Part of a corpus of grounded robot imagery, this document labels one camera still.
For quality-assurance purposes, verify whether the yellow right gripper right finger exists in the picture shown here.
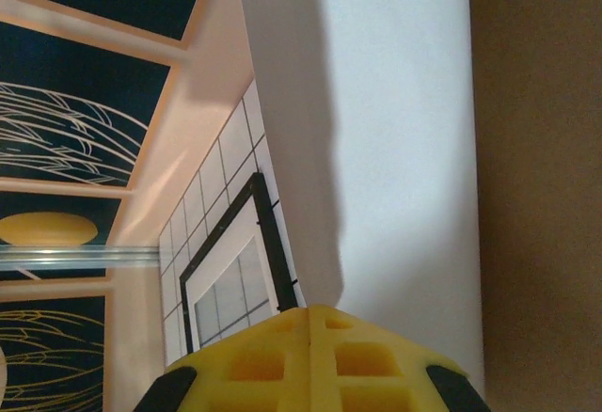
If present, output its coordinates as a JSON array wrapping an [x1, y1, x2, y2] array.
[[309, 303, 493, 412]]

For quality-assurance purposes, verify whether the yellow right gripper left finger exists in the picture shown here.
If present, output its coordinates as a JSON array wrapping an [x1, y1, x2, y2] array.
[[134, 305, 312, 412]]

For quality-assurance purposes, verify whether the black picture frame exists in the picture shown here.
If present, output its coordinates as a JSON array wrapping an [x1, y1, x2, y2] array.
[[178, 171, 309, 357]]

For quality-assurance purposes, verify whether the photo print with white border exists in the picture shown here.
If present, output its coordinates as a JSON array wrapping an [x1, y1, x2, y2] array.
[[233, 0, 485, 412]]

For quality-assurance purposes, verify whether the brown frame backing board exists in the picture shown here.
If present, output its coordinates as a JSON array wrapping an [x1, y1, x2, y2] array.
[[467, 0, 602, 412]]

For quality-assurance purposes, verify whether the beige disc wall panel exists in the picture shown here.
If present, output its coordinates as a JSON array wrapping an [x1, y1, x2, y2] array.
[[0, 292, 112, 412]]

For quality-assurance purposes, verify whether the aluminium corner post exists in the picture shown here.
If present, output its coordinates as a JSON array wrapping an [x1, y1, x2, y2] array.
[[0, 244, 162, 273]]

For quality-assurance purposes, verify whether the gold oval wall panel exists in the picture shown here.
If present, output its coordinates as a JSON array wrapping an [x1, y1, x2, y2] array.
[[0, 190, 124, 286]]

